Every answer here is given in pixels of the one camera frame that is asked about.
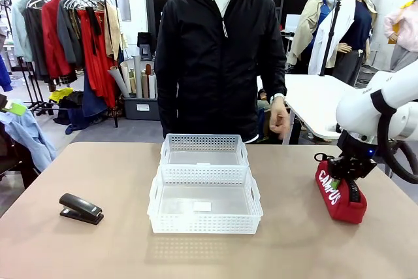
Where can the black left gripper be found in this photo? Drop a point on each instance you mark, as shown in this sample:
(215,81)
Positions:
(2,101)

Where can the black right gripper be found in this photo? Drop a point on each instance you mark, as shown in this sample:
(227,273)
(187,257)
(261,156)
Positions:
(354,159)

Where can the red CAMPUS pencil pouch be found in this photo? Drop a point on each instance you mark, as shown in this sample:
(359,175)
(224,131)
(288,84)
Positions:
(330,200)

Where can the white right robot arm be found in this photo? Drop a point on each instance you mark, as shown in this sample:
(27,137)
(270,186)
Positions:
(359,106)

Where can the person's left forearm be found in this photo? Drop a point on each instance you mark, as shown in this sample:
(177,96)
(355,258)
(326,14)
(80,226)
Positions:
(272,70)

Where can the person's right forearm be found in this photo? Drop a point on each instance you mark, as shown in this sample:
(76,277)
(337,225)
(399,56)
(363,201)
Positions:
(165,96)

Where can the person's left hand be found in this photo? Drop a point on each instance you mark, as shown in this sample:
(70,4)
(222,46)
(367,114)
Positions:
(279,119)

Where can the light blue shirt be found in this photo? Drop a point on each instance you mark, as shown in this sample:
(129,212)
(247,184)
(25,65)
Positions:
(29,135)

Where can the yellow garment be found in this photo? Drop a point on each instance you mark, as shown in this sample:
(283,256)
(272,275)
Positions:
(60,93)

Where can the black chair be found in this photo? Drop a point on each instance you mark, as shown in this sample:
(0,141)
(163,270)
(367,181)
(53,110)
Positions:
(13,161)

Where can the dark grey hanging garment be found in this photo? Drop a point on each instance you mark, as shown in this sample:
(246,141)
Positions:
(34,40)

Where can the blue denim garment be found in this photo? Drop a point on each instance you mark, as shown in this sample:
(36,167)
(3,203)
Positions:
(93,99)

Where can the light blue hanging garment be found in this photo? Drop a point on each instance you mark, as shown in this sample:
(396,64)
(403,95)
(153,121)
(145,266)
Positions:
(19,27)

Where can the red hanging jacket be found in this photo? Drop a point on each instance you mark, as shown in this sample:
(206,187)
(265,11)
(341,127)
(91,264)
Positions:
(54,37)

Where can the white table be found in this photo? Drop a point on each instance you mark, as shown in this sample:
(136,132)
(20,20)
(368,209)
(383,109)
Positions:
(313,102)

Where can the grey hanging coat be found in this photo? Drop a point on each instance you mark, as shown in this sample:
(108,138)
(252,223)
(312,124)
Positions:
(68,34)

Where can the red hanging dress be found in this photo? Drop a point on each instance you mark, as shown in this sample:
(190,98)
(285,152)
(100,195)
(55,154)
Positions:
(98,63)

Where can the black hanging scarf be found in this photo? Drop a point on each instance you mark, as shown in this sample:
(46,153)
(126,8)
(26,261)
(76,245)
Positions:
(93,27)

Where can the black clothes rack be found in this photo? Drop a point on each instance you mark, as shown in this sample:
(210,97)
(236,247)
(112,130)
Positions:
(111,47)

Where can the black stapler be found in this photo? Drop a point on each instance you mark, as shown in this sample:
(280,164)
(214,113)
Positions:
(80,208)

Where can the beige hanging garment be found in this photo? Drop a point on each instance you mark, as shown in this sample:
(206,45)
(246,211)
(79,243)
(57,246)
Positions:
(114,30)

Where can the tall grey cardboard tube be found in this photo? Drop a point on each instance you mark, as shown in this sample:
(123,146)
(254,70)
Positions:
(138,76)

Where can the white cardboard tube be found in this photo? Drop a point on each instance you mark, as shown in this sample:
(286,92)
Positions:
(152,86)

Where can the brown cardboard tube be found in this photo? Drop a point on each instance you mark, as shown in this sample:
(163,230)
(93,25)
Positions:
(149,70)

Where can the black tripod pole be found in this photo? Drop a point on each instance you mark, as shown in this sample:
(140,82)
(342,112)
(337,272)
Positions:
(330,37)

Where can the small white perforated plastic basket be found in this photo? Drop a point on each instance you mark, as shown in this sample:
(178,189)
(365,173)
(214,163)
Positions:
(204,143)

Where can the large white perforated plastic basket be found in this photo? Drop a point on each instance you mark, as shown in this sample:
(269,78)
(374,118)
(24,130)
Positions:
(204,221)

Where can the mannequin in navy top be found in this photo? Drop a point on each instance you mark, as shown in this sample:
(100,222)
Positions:
(357,30)

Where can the mannequin in beige coat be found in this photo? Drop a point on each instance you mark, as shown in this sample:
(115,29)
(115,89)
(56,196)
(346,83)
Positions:
(305,30)

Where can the mannequin in pink top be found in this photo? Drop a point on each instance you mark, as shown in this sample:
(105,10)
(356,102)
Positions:
(403,30)

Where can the white coat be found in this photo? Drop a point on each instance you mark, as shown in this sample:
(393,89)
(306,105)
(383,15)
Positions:
(343,17)

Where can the person torso in black jacket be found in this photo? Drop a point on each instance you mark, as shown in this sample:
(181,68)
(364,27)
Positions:
(215,63)

